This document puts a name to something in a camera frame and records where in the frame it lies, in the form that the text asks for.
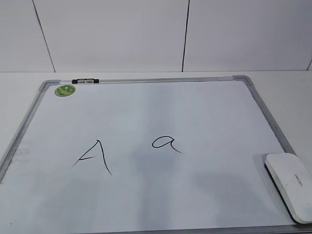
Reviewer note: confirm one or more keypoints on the white board eraser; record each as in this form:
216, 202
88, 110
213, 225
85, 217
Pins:
294, 183

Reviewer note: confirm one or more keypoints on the round green magnet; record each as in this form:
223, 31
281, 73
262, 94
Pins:
65, 90

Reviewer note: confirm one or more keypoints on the white board with grey frame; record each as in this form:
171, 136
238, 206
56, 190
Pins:
177, 155

